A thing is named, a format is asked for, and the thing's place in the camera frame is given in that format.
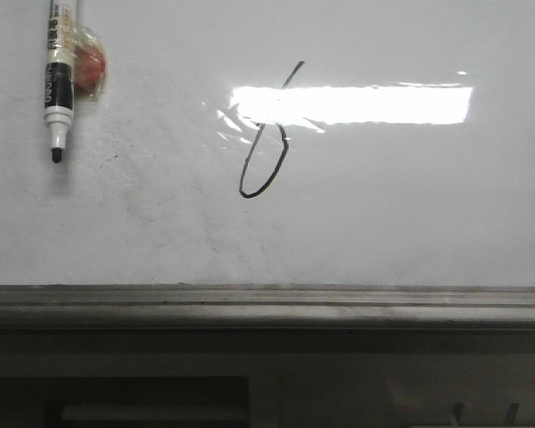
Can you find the white black whiteboard marker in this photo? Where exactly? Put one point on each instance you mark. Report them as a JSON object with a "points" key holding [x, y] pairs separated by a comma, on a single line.
{"points": [[59, 92]]}

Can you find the white whiteboard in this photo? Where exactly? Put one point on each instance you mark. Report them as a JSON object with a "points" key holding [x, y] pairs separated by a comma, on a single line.
{"points": [[277, 142]]}

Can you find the grey cabinet below whiteboard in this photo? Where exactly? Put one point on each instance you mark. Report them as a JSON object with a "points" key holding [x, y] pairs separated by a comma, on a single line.
{"points": [[267, 379]]}

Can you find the red magnet taped to marker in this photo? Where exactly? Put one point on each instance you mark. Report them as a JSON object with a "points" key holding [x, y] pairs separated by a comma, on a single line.
{"points": [[90, 64]]}

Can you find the grey aluminium whiteboard frame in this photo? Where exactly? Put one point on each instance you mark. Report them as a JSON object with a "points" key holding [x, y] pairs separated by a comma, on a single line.
{"points": [[273, 306]]}

